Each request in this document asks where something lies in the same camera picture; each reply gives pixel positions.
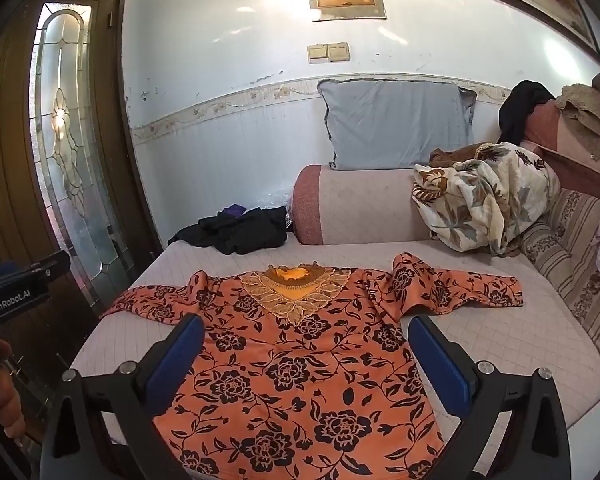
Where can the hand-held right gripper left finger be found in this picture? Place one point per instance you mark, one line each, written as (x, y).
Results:
(179, 362)

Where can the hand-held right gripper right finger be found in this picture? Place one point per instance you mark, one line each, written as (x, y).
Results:
(437, 366)

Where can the orange floral shirt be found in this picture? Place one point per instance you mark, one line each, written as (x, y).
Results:
(300, 370)

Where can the black clothes pile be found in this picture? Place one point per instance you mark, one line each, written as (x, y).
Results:
(240, 230)

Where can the person's left hand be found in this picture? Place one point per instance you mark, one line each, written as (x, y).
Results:
(7, 390)

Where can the wooden door with leaded glass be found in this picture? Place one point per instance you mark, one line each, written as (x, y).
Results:
(10, 160)

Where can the purple cloth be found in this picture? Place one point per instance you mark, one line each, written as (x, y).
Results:
(232, 210)

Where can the striped sofa cushion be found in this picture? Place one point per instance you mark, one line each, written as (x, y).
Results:
(575, 260)

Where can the cream floral blanket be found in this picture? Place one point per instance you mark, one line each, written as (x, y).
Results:
(490, 200)

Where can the pink quilted sofa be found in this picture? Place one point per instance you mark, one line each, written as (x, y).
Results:
(360, 205)

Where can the clear plastic bag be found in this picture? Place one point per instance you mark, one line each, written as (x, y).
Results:
(275, 200)

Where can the grey-blue pillow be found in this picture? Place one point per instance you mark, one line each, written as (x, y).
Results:
(395, 125)

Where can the black garment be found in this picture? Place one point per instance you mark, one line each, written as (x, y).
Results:
(522, 110)

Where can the beige towel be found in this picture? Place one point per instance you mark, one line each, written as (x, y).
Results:
(587, 110)

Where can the cream wall switch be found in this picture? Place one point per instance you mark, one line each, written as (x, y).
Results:
(339, 52)
(318, 53)

